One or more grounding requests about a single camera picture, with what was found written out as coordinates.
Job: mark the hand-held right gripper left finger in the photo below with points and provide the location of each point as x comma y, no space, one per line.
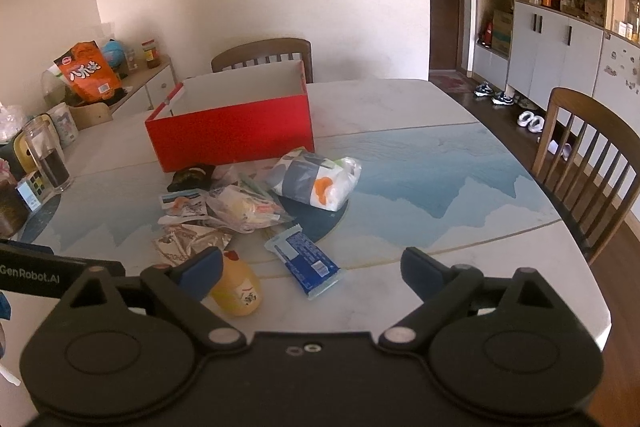
202,269

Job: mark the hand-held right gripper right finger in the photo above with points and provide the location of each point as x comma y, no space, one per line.
420,268

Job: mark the brown patterned packet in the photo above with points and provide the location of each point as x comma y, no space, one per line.
185,242

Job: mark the white printed snack packet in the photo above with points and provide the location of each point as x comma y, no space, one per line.
182,205

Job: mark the clear plastic bag of snacks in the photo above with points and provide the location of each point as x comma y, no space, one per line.
240,209

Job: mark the black snack packet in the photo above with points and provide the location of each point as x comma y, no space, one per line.
187,178

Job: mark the teal sachet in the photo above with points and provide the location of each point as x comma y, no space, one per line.
255,187

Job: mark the blue wafer packet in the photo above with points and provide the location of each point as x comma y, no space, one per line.
305,259

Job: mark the teal packet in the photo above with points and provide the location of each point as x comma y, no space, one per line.
310,179

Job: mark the red cardboard box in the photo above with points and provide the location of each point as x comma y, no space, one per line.
230,132

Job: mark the white and blue desktop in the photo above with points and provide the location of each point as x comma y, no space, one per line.
425,142

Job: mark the dark brown container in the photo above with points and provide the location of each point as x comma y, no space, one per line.
9,209

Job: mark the small printed box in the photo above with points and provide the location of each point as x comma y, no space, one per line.
32,194

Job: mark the glass cup with dark drink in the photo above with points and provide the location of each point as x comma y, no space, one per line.
47,152

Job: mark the white printed mug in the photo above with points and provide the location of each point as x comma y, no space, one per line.
62,123

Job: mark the white shoe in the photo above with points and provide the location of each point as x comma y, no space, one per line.
536,123
524,119

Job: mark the white sideboard cabinet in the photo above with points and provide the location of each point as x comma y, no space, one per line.
150,94

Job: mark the doormat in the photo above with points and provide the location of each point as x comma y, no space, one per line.
452,83

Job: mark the dark sneaker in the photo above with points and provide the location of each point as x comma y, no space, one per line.
502,98
484,89

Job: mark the orange snack bag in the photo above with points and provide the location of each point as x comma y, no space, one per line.
87,74

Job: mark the jar with red lid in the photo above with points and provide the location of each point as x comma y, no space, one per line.
150,53

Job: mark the dark wooden chair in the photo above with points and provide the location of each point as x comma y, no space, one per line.
260,47
570,99

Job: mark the blue globe toy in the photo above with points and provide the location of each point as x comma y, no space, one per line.
112,53

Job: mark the cardboard carton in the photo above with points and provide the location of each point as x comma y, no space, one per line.
502,31

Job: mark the white wall cabinet unit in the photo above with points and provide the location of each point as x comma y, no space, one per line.
555,47

